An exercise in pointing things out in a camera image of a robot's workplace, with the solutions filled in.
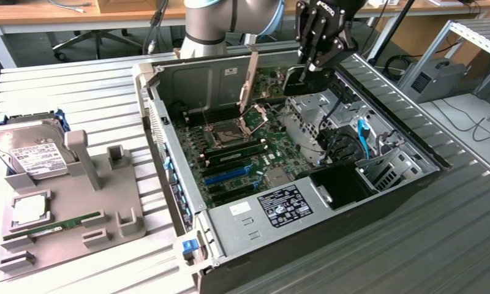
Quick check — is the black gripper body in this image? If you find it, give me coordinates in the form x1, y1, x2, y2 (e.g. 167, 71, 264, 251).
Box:
305, 0, 369, 38

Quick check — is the graphics card with black shroud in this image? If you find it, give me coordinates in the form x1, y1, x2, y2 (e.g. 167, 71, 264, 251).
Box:
236, 34, 337, 111

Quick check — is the black tripod pole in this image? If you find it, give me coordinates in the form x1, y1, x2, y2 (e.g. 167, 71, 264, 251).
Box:
365, 0, 419, 67

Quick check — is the silver metal drive cage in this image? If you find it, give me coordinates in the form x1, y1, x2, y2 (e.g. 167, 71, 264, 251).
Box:
284, 50, 380, 165

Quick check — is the wooden desk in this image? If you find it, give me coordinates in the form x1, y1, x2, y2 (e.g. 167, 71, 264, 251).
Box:
284, 0, 490, 31
0, 0, 190, 70

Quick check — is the grey computer tower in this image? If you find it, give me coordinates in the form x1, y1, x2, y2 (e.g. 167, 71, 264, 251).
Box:
399, 56, 471, 104

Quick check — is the metal socket cover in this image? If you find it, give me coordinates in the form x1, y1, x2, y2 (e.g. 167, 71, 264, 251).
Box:
239, 103, 272, 136

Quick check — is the open PC case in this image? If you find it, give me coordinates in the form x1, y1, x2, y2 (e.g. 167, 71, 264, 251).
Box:
131, 36, 453, 294

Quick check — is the thin metal locking lever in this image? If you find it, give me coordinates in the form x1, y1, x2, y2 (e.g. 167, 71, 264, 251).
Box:
202, 107, 213, 132

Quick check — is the CPU socket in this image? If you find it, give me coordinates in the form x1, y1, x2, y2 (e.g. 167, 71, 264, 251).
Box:
207, 121, 251, 148

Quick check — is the green motherboard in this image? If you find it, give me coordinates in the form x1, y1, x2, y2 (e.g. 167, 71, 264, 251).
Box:
174, 102, 327, 209

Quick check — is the green RAM stick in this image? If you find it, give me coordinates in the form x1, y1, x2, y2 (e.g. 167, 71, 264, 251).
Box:
207, 143, 268, 163
2, 213, 99, 242

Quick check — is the silver disk bay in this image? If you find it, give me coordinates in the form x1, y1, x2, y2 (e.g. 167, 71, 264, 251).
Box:
353, 143, 443, 194

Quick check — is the silver chipset heatsink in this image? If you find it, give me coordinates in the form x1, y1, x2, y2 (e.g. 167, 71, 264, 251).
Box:
265, 169, 292, 188

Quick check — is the black expansion slot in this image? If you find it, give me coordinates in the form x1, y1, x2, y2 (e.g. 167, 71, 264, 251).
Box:
211, 186, 257, 206
202, 157, 248, 177
207, 179, 253, 197

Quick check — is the blue expansion slot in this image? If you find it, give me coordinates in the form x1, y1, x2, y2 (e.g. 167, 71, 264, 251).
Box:
204, 167, 249, 186

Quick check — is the office chair base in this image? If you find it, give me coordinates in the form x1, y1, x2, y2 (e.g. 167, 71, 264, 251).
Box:
51, 28, 146, 62

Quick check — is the silver power supply unit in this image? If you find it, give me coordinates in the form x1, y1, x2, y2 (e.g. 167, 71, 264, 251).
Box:
207, 180, 337, 258

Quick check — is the blue disk caddy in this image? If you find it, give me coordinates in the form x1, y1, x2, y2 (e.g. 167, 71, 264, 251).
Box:
0, 107, 71, 135

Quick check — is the blue case latch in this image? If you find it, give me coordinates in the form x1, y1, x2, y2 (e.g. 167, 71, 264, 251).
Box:
182, 238, 200, 255

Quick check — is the silver hard disk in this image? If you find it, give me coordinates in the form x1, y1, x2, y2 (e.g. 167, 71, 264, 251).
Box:
0, 120, 78, 181

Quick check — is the grey parts rack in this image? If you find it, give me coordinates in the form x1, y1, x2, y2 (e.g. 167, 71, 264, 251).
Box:
0, 129, 150, 283

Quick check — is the silver CPU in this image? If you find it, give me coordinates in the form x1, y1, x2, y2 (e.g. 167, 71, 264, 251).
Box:
12, 197, 50, 226

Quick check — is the coiled black cable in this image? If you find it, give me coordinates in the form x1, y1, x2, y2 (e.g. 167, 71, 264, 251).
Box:
383, 54, 412, 78

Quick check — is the blue SATA wire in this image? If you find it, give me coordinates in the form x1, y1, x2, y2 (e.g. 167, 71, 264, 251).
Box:
356, 117, 373, 162

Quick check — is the black wire bundle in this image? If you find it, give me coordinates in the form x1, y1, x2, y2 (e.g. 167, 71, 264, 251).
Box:
315, 126, 363, 163

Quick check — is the aluminium frame shelf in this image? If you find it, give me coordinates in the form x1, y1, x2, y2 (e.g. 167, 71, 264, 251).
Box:
395, 18, 490, 104

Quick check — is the thin black cable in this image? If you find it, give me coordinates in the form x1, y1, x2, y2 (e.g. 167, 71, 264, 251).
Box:
431, 97, 490, 143

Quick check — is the grey cable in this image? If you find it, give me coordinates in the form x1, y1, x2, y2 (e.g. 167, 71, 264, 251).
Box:
48, 0, 95, 13

